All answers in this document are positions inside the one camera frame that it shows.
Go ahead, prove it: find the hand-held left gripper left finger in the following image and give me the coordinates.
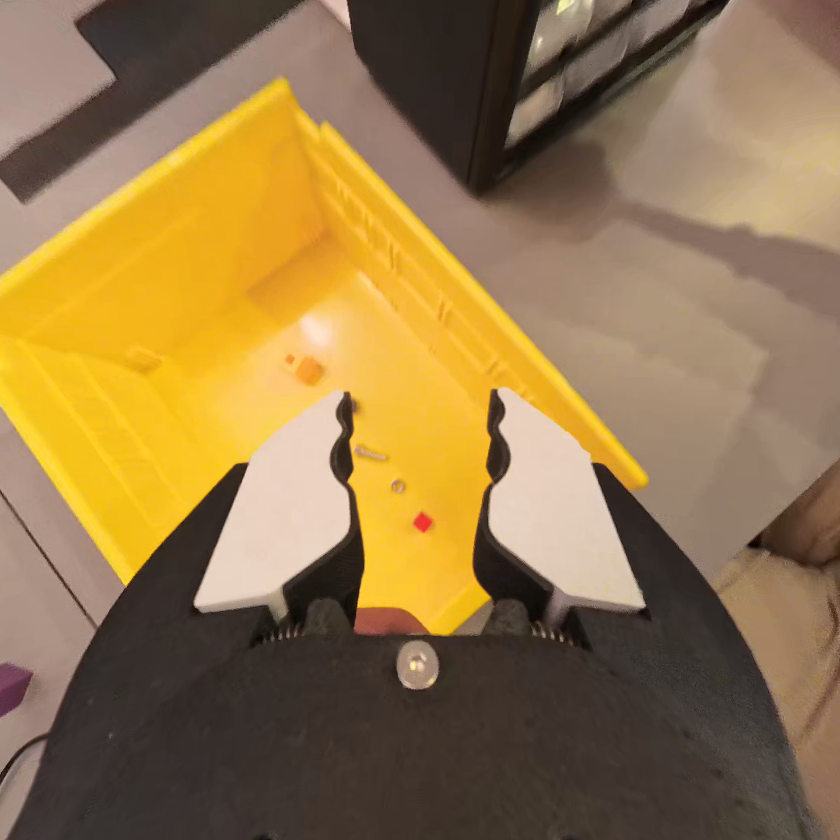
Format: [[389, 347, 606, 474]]
[[192, 390, 366, 624]]

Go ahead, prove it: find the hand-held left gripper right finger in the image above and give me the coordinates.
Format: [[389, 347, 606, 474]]
[[472, 386, 647, 627]]

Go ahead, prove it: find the yellow plastic storage bin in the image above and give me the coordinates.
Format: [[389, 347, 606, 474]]
[[0, 77, 651, 637]]

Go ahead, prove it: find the black drawer cabinet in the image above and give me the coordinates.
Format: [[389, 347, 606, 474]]
[[346, 0, 732, 196]]

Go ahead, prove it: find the person's trouser leg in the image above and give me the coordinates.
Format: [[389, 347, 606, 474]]
[[712, 459, 840, 840]]

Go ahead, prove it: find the purple block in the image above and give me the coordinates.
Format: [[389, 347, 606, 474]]
[[0, 663, 34, 720]]

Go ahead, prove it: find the black tape strip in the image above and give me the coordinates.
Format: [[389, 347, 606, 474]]
[[0, 0, 309, 203]]

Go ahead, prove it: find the black cable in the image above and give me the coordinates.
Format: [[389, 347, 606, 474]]
[[0, 733, 51, 786]]

